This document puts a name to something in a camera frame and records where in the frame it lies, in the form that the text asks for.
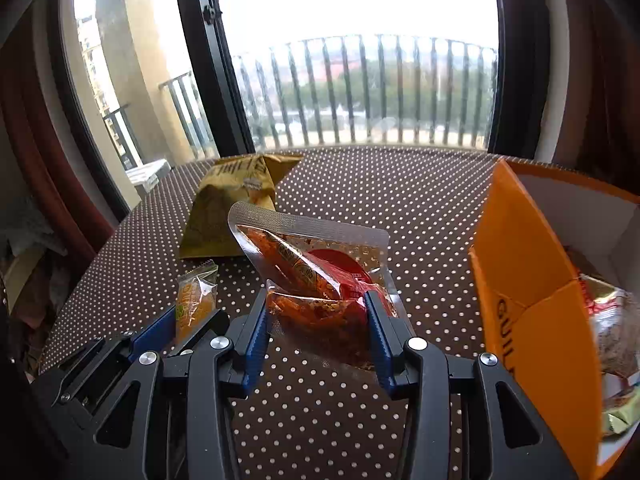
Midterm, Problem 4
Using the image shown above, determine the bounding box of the red-white snack packet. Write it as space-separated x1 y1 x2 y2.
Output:
580 275 640 381

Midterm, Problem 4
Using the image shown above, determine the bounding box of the orange cardboard box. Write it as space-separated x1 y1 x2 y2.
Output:
469 157 640 480

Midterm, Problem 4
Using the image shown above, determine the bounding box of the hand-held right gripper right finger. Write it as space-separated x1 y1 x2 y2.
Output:
364 290 576 480

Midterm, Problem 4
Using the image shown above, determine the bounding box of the dark red left curtain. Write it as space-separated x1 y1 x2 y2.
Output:
0 25 116 261

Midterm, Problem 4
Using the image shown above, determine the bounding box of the brown polka dot tablecloth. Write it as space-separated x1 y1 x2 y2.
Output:
37 145 640 480

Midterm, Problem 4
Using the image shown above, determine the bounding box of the black window frame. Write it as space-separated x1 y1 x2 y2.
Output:
47 0 543 221

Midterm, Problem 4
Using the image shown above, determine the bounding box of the green snack packet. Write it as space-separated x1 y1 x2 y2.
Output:
602 400 640 436

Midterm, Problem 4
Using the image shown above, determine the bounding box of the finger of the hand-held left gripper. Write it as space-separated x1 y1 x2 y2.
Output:
50 304 177 411
165 309 230 359

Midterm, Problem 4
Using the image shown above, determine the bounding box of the grey crumpled cloth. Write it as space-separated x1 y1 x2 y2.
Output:
0 195 68 261

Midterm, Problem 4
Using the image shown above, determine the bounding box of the small orange snack packet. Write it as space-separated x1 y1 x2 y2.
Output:
176 260 219 346

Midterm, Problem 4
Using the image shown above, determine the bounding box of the dark red right curtain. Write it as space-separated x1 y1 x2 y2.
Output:
575 0 640 201

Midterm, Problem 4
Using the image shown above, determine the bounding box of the side balcony railing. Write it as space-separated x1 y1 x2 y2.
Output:
159 72 218 161
102 105 136 168

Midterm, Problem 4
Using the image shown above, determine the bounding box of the white outdoor unit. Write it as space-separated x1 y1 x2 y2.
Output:
125 159 171 196

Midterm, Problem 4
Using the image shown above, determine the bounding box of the large yellow snack bag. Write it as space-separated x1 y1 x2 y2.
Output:
179 154 303 260

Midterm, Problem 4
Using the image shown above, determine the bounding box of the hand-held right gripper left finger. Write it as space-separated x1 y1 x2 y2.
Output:
75 290 273 480

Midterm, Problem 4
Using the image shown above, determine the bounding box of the dark red curtain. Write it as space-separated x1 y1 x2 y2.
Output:
575 0 640 201
0 25 116 261

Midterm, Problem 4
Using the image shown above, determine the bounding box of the clear packet red spicy snack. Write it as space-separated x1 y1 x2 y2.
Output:
227 201 391 301

